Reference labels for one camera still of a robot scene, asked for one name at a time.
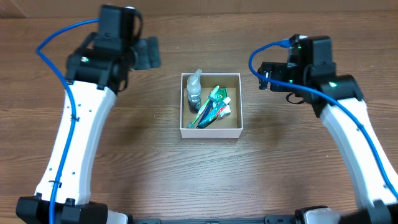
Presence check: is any green soap box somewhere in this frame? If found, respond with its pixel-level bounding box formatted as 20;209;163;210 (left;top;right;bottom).
215;88;231;119

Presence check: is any clear spray bottle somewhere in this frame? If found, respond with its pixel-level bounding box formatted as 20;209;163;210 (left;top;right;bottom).
187;69;202;113

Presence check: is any small toothpaste tube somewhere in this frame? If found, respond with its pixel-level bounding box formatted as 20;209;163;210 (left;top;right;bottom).
197;97;231;129

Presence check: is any blue disposable razor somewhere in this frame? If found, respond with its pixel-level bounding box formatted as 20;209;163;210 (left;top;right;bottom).
197;95;220;129

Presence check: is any pink cardboard box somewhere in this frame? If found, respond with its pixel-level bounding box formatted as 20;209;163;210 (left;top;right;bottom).
180;73;243;139

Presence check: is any green toothbrush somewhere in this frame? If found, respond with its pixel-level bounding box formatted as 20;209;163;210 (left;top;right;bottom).
187;85;220;129

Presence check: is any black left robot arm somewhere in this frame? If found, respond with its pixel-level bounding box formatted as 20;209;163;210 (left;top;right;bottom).
16;32;160;223

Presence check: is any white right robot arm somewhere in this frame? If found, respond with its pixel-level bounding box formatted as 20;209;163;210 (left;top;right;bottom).
256;60;397;223

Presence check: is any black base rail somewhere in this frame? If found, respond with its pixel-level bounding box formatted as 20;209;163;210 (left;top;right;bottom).
107;205;343;224

